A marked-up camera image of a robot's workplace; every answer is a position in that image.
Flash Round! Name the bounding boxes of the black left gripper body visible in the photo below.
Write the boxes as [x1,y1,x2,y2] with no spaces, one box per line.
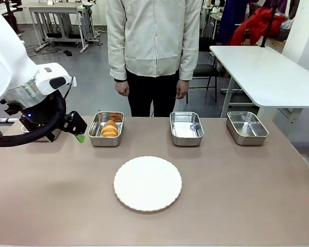
[19,95,58,133]

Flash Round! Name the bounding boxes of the golden croissant bread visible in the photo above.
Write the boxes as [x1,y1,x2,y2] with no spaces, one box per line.
[101,119,119,138]

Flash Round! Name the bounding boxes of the person right forearm cream sleeve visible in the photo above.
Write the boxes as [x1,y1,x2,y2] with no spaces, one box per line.
[107,36,128,83]

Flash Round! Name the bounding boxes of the person left forearm cream sleeve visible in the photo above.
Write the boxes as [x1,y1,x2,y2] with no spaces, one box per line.
[179,36,198,82]

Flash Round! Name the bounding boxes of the steel rectangular container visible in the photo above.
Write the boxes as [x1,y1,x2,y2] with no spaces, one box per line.
[88,111,125,147]
[169,111,204,147]
[226,111,269,146]
[20,125,62,143]

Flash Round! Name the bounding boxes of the person right hand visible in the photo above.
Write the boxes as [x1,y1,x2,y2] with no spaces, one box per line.
[114,79,130,98]

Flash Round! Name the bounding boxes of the person left hand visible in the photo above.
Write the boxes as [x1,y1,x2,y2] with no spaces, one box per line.
[175,79,189,100]

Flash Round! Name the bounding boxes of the person black trousers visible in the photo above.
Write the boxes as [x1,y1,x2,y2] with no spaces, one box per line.
[126,68,180,117]

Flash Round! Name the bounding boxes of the white scalloped plate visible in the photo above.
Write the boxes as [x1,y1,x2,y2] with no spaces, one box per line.
[113,155,183,213]

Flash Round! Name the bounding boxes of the grey background workbench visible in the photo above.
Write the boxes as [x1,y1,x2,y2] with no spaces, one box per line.
[28,2,94,54]

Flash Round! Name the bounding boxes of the person torso cream shirt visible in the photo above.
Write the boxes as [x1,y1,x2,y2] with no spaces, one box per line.
[105,0,202,78]

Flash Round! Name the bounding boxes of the black folding chair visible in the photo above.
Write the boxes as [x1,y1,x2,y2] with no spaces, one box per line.
[186,37,220,104]

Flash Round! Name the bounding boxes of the blue hanging garment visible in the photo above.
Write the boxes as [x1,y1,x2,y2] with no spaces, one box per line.
[218,0,251,46]

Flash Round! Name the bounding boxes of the large white side table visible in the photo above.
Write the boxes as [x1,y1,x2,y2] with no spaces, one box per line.
[209,45,309,129]

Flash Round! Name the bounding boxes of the red jacket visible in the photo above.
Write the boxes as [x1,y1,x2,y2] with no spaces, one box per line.
[230,7,287,46]

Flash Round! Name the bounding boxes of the black braided cable sleeve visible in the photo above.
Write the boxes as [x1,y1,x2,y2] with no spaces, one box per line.
[0,90,67,148]

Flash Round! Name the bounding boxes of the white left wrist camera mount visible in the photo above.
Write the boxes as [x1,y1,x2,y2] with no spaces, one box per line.
[66,75,78,89]

